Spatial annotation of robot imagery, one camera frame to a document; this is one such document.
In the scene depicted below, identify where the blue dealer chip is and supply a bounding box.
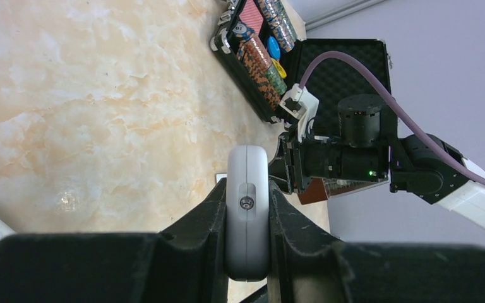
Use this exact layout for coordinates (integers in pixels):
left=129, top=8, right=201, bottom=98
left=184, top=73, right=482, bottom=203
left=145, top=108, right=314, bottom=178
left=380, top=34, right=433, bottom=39
left=266, top=36, right=281, bottom=61

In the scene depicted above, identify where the yellow dealer chip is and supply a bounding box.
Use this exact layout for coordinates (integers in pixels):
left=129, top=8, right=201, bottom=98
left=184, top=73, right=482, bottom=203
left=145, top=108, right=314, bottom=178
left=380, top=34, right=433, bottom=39
left=272, top=59, right=287, bottom=79

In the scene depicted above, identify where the orange black chip row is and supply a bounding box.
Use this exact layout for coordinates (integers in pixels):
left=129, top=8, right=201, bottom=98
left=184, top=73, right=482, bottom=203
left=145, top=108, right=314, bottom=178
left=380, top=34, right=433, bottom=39
left=237, top=40, right=282, bottom=111

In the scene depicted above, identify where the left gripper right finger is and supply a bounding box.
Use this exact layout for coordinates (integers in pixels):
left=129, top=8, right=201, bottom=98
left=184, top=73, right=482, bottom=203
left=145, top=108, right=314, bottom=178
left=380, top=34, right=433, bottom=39
left=267, top=182, right=485, bottom=302

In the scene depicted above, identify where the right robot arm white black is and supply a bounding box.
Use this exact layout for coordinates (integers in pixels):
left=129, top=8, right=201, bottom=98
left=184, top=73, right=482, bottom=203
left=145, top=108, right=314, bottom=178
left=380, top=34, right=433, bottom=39
left=270, top=92, right=485, bottom=230

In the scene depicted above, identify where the pink card deck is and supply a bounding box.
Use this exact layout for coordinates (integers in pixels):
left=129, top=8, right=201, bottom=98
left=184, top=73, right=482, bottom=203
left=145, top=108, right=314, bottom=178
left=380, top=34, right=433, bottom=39
left=239, top=0, right=265, bottom=36

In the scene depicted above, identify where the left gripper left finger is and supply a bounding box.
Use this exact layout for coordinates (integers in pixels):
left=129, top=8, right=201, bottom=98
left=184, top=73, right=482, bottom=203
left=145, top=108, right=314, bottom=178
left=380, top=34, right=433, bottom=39
left=0, top=181, right=227, bottom=302

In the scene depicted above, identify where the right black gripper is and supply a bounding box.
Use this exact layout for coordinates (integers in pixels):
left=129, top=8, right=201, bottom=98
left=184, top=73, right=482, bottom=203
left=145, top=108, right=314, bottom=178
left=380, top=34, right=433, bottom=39
left=268, top=131, right=306, bottom=194

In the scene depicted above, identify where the green chip stack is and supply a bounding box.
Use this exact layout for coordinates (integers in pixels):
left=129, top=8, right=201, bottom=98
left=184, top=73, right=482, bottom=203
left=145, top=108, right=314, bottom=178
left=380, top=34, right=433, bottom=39
left=265, top=64, right=287, bottom=95

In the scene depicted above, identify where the black poker chip case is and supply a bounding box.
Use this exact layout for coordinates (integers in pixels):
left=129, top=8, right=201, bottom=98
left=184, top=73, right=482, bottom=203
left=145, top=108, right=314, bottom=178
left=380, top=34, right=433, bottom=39
left=210, top=1, right=391, bottom=136

